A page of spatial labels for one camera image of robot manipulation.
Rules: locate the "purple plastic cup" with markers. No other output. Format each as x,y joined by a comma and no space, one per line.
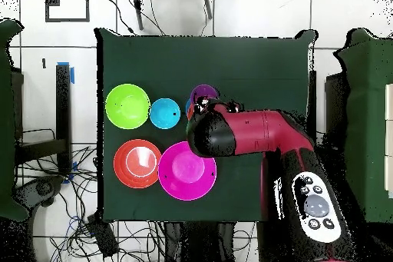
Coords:
204,90

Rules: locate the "medium blue bowl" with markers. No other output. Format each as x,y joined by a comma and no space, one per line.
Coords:
188,105

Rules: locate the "small cyan bowl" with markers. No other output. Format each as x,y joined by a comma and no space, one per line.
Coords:
162,116

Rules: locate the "large pink bowl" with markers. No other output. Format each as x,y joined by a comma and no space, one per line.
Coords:
181,179

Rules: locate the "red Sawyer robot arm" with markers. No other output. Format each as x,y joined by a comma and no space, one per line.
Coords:
270,133

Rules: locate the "dark green table cloth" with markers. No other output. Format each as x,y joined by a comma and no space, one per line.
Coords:
199,59

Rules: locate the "large lime green bowl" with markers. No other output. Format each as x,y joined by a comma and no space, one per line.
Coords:
127,113

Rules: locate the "large red-orange bowl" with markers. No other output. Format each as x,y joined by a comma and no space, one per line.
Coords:
122,166

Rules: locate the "blue tape strip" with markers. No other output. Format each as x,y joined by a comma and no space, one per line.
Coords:
72,75

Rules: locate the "black metal stand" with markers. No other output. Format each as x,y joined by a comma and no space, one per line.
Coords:
63,105

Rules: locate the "green covered side table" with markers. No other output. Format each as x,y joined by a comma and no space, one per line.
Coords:
4,120
365,105

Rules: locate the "black power strip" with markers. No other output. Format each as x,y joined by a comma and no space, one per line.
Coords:
104,239

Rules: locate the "grey chair base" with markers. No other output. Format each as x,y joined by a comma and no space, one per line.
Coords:
43,188

